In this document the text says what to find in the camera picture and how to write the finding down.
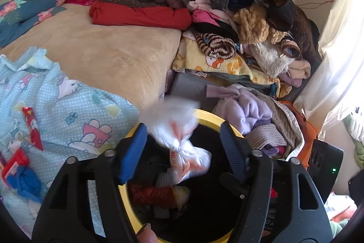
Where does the dark brown plush blanket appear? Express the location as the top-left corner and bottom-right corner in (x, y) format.
(290, 4), (323, 67)

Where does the dark red cloth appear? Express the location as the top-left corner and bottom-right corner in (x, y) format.
(65, 0), (101, 7)

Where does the pink garment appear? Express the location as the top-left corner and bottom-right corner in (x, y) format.
(186, 0), (236, 30)

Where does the yellow rimmed black bin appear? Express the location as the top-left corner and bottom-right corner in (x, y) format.
(118, 109), (256, 243)

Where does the orange bag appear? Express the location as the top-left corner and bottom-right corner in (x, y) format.
(280, 101), (317, 169)

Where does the white plastic bag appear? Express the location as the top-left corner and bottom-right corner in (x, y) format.
(138, 96), (213, 185)

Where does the white curtain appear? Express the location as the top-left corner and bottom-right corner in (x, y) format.
(293, 0), (364, 132)

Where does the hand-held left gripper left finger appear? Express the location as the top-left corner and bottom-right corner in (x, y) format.
(32, 123), (148, 243)

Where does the beige blanket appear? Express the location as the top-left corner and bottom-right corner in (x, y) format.
(0, 2), (182, 113)

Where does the red packet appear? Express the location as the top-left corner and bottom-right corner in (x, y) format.
(1, 147), (30, 180)

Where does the red snack wrapper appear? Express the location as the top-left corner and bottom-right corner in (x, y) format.
(22, 106), (44, 152)

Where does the person's left hand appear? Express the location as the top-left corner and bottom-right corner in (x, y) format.
(136, 223), (158, 243)

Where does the blue floral quilt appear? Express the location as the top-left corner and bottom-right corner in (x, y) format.
(0, 0), (67, 48)

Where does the cream plush garment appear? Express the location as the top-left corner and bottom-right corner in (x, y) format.
(250, 38), (312, 80)

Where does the tan plush garment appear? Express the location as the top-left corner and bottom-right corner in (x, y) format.
(233, 4), (291, 44)

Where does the beige knit garment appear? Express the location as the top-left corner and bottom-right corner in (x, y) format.
(246, 89), (306, 161)

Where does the red folded garment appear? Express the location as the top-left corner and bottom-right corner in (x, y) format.
(89, 1), (192, 31)

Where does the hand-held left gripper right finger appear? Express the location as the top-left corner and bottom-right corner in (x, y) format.
(219, 121), (334, 243)

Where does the brown striped garment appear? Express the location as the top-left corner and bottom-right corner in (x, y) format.
(193, 31), (238, 60)

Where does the yellow cartoon blanket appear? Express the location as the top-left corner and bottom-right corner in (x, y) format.
(172, 29), (285, 98)

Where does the light blue cartoon blanket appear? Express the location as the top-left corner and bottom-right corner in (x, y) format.
(0, 46), (140, 238)

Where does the blue plastic bag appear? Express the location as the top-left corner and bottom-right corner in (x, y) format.
(6, 166), (44, 204)

